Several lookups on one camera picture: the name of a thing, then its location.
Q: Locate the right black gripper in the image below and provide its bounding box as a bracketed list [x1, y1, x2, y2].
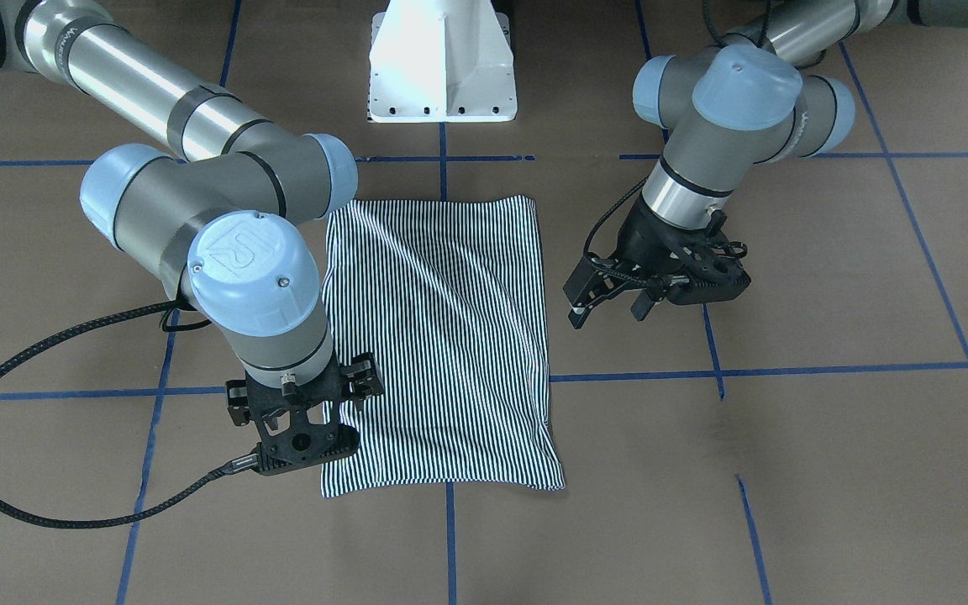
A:
[225, 352, 385, 429]

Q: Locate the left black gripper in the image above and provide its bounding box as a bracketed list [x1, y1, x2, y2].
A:
[562, 197, 703, 329]

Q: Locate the navy white striped polo shirt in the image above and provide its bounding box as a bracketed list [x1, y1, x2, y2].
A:
[320, 196, 565, 497]

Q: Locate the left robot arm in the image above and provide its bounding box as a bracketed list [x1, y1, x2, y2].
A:
[564, 1, 968, 329]

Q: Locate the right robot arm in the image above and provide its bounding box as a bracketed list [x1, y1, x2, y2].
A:
[0, 1, 360, 391]

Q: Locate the brown table mat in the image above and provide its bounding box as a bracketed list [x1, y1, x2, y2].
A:
[0, 1, 968, 604]

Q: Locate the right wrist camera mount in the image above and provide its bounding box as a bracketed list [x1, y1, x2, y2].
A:
[253, 402, 360, 477]

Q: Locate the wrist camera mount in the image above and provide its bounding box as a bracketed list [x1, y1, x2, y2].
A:
[661, 209, 750, 305]
[253, 402, 360, 477]

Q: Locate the black usb cable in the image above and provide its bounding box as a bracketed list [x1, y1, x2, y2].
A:
[0, 299, 263, 530]

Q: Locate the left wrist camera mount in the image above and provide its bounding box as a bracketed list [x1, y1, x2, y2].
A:
[661, 209, 750, 305]

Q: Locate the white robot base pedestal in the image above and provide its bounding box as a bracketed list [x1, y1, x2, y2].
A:
[366, 1, 518, 124]

